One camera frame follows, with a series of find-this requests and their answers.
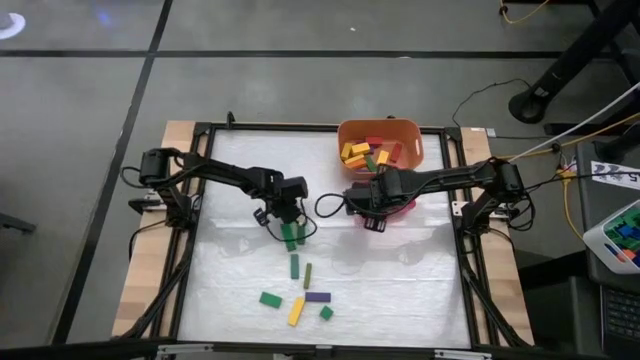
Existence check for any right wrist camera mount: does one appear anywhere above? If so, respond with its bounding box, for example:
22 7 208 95
363 215 388 234

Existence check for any orange plastic basket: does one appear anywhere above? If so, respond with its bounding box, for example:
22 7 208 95
336 117 426 181

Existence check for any black desk leg with foot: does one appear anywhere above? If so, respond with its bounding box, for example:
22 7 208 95
507 0 640 125

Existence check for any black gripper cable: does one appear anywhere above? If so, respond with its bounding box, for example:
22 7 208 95
263 199 319 244
313 192 351 220

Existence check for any black keyboard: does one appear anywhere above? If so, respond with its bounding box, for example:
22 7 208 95
599 284 640 351

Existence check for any white round disc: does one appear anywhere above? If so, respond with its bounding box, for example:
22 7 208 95
0 12 27 41

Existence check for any white bin of blocks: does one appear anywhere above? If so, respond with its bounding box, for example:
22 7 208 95
582 198 640 276

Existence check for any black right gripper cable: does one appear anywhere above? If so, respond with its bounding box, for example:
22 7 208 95
313 192 351 220

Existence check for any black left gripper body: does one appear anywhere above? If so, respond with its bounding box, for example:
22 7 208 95
272 174 310 225

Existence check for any yellow cable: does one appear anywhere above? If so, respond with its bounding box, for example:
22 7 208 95
556 168 587 242
497 112 640 162
498 0 551 26

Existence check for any silver frame bracket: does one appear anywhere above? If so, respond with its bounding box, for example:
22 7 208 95
433 349 494 360
157 343 201 357

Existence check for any black flat floor object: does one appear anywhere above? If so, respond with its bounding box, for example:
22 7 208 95
0 211 37 235

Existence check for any black desk foot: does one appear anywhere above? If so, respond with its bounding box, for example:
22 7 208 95
592 123 640 164

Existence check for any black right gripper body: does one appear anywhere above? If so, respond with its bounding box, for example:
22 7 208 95
343 168 404 220

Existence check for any black aluminium table frame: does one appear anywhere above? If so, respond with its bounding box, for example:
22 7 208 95
119 110 534 360

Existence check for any wooden table side board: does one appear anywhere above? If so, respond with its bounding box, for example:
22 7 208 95
110 119 211 337
457 125 535 346

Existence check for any black floor cable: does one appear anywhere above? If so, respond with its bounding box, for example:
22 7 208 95
451 77 559 151

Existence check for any pink plastic bin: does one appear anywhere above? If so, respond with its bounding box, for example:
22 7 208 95
351 197 418 225

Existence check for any dark grey desk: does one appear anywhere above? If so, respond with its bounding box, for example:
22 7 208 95
574 141 640 296

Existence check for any printed paper sheet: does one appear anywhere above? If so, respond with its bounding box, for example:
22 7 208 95
590 160 640 192

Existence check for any white cable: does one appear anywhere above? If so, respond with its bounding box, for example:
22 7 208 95
508 81 640 163

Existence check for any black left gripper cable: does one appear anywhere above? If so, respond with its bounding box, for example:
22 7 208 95
263 199 319 244

